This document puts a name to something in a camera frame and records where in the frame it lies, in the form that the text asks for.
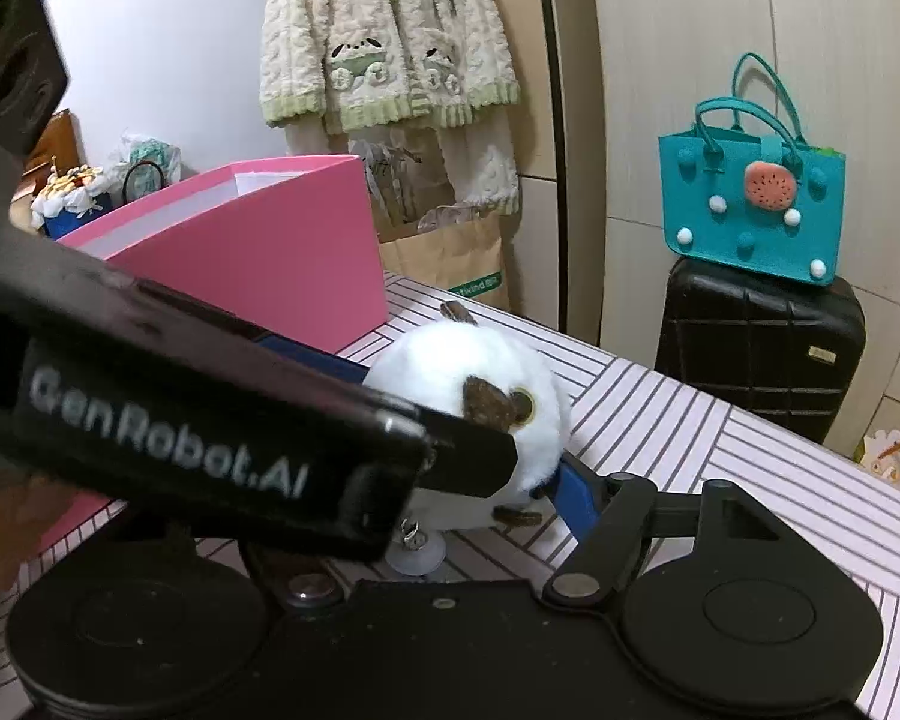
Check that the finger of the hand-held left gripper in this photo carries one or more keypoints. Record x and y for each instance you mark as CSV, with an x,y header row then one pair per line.
x,y
322,364
472,461

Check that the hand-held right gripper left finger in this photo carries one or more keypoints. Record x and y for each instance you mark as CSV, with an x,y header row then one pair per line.
x,y
307,591

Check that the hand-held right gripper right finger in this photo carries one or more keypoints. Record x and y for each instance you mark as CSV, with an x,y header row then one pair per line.
x,y
577,502

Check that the white brown plush toy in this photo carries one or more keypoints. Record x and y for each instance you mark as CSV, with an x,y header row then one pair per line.
x,y
450,367

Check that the pink cardboard box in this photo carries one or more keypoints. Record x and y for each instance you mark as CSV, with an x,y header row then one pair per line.
x,y
270,262

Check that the striped tablecloth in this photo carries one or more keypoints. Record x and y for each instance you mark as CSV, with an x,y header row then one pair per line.
x,y
720,450

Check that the brown paper bag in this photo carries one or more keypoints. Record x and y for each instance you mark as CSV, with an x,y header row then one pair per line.
x,y
450,255

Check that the tan cabinet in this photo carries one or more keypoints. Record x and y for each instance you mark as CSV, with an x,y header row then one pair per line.
x,y
536,240

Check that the white yellow flower bouquet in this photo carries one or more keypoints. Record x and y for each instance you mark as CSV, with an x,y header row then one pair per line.
x,y
67,191

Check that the black suitcase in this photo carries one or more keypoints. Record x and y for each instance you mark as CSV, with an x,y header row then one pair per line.
x,y
757,345

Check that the tissue pack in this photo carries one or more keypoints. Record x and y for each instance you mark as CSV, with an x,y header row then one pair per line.
x,y
150,157

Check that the cream fluffy pants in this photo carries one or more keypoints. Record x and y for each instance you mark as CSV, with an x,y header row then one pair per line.
x,y
480,165

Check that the colourful gift bag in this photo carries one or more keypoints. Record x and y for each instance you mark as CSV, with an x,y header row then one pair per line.
x,y
896,457

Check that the cream fluffy cardigan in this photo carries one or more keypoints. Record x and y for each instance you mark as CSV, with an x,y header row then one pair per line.
x,y
307,37

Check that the teal felt tote bag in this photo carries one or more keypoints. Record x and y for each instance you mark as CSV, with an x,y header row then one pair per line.
x,y
697,187

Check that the light beige wardrobe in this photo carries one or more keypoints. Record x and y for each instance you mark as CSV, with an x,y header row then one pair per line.
x,y
682,30

